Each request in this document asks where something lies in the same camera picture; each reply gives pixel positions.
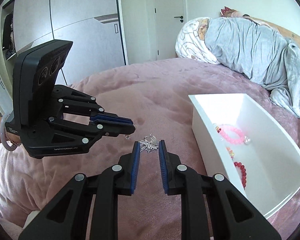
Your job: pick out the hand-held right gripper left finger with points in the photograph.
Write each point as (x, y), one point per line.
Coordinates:
(135, 167)

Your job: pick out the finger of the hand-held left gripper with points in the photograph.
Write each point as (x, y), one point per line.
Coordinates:
(110, 117)
(120, 129)

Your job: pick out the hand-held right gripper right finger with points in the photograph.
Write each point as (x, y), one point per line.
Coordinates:
(162, 165)

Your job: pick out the small silver earring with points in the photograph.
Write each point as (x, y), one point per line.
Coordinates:
(127, 137)

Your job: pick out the silver leaf charm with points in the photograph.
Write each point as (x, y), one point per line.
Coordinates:
(147, 147)

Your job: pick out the silver ingot charm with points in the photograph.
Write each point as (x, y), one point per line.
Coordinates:
(247, 140)

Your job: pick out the white rectangular storage box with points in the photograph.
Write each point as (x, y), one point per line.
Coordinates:
(265, 135)

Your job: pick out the pale jade bangle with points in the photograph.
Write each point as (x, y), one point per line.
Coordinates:
(1, 131)

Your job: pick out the dark hanging garment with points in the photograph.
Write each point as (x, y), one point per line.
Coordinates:
(7, 32)

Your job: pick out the grey wardrobe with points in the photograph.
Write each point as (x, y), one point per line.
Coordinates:
(77, 35)

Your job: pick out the white door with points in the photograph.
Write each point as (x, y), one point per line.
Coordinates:
(167, 30)

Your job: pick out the white cartoon pillow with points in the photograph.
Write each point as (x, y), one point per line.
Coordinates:
(190, 45)

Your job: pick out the grey duvet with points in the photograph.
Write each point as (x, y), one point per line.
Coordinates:
(252, 52)

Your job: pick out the plush toy with red bow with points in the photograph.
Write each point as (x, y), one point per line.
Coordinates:
(226, 11)

